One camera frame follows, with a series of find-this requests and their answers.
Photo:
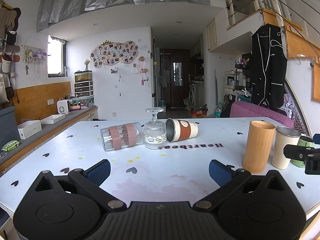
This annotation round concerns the white macrame wall hanging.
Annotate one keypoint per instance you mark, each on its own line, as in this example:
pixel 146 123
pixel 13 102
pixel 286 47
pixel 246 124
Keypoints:
pixel 33 58

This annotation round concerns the cream cup with brown band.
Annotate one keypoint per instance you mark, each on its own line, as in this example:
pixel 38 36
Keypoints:
pixel 181 129

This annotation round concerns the glass cup with pink bands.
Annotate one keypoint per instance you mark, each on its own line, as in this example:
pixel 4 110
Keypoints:
pixel 120 137

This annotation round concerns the glass fish tank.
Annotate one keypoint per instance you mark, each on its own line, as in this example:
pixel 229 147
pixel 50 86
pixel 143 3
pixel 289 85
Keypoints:
pixel 83 76

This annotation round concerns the cream metal cup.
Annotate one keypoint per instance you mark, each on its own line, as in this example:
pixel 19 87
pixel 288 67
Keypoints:
pixel 283 148

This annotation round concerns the bamboo cup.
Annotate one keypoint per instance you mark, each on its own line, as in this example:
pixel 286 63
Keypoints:
pixel 257 147

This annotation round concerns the white cardboard box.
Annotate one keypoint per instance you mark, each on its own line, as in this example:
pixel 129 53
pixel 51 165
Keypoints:
pixel 30 128

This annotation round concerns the flat white tray box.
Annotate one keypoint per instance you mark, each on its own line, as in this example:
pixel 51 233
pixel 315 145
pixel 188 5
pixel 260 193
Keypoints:
pixel 53 119

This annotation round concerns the brown shoulder bag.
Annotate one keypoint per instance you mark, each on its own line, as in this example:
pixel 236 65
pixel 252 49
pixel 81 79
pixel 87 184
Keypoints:
pixel 10 92

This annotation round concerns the grey storage box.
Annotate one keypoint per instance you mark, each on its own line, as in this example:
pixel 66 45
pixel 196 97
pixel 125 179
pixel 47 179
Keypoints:
pixel 7 118

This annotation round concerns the perforated metal panel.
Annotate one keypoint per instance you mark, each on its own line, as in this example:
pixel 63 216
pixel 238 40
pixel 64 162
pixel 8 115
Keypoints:
pixel 297 115

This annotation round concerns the purple chair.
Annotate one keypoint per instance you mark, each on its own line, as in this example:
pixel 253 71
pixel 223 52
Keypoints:
pixel 252 111

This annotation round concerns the small plastic drawer unit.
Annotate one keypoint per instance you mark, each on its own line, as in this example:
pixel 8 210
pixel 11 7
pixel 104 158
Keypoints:
pixel 84 89

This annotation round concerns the green metal cup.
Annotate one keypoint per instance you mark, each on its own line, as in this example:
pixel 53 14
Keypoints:
pixel 305 142

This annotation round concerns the colourful cardboard box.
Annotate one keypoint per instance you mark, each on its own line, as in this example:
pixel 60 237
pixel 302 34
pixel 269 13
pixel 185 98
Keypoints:
pixel 199 113

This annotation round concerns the grey side counter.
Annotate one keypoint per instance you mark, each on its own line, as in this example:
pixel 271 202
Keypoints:
pixel 37 135

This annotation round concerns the green packet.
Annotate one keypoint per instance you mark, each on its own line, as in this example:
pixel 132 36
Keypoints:
pixel 10 145

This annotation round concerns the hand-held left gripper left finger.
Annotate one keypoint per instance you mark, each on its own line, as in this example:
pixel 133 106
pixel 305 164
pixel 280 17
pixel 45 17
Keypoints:
pixel 99 172

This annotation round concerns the door mirror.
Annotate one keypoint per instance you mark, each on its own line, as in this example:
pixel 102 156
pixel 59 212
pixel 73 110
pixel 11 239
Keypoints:
pixel 178 73

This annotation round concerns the white cap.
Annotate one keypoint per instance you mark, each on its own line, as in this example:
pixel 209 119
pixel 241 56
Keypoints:
pixel 6 63

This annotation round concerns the staircase railing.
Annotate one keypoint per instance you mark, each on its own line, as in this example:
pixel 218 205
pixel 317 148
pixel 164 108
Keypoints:
pixel 270 2

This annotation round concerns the black jacket with white trim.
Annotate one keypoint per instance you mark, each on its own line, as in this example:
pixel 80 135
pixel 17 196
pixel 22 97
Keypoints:
pixel 268 67

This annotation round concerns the window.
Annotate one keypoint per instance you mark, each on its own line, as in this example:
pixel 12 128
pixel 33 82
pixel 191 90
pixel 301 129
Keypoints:
pixel 55 58

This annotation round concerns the washing machine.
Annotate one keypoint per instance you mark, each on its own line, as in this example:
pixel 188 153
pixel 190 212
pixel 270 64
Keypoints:
pixel 193 93

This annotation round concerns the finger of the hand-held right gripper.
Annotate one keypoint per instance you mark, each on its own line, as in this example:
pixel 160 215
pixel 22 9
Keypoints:
pixel 316 139
pixel 293 152

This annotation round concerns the ribbed stemmed glass cup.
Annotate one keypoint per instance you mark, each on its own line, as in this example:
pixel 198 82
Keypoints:
pixel 155 133

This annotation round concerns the dark wooden door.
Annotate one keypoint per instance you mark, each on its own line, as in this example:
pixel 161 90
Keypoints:
pixel 180 95

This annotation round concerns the cloud-shaped photo board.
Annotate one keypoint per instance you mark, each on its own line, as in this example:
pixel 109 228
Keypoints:
pixel 113 53

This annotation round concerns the white countertop appliance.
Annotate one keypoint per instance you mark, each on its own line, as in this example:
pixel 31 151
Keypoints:
pixel 63 107

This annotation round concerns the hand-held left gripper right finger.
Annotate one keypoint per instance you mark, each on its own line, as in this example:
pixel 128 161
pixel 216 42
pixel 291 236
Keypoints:
pixel 220 173

